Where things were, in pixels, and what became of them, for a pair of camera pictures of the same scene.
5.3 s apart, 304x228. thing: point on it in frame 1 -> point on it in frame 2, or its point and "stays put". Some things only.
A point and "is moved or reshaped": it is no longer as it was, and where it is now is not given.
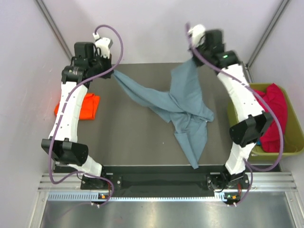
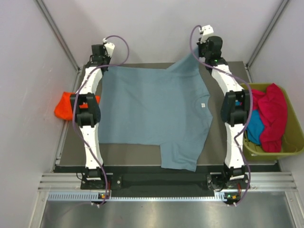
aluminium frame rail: x=284 y=182 stays put
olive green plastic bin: x=294 y=139 stays put
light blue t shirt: x=185 y=106 is moved or reshaped
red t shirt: x=270 y=141 stays put
